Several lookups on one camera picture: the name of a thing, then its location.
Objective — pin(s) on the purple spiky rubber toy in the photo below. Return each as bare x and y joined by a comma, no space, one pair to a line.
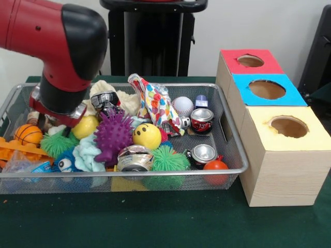
113,133

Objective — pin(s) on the dark green table cloth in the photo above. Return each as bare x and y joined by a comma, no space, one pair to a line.
155,219
323,95

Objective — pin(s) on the black chair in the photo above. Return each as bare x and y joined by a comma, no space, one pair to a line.
320,51

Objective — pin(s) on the crushed red can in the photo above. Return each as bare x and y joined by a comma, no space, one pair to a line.
202,120

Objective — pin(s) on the white cloth with coloured dots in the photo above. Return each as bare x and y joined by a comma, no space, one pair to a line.
157,103

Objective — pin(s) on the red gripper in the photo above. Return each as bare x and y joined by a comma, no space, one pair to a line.
59,117

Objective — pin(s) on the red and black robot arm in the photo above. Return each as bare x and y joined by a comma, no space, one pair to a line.
51,38

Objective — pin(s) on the red ball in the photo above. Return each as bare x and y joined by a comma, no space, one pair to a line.
216,168

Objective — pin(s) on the orange basketball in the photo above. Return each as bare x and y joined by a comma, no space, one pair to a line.
28,134

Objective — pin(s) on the yellow smiley ball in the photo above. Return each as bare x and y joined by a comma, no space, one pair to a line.
147,135

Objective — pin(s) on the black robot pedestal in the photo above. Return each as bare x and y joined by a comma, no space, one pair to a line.
155,38

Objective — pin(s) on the white baseball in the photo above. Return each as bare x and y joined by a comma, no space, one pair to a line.
182,104

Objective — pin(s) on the crushed black can silver lid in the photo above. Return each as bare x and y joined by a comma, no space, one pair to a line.
204,153

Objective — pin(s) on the wooden box with three holes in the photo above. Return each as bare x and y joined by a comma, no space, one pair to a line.
284,175

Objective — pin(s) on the purple toy block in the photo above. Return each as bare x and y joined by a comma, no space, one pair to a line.
201,101

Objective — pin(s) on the silver mesh bin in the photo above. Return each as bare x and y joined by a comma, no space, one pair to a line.
236,155

